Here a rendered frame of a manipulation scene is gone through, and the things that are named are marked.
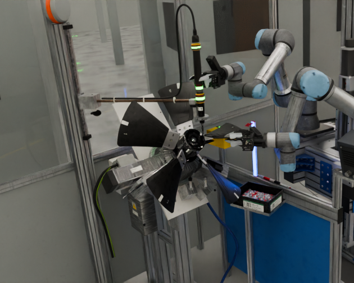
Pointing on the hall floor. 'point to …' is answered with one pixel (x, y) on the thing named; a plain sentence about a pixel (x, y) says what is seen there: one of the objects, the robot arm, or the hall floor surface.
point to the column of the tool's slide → (82, 154)
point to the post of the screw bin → (249, 246)
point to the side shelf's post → (148, 258)
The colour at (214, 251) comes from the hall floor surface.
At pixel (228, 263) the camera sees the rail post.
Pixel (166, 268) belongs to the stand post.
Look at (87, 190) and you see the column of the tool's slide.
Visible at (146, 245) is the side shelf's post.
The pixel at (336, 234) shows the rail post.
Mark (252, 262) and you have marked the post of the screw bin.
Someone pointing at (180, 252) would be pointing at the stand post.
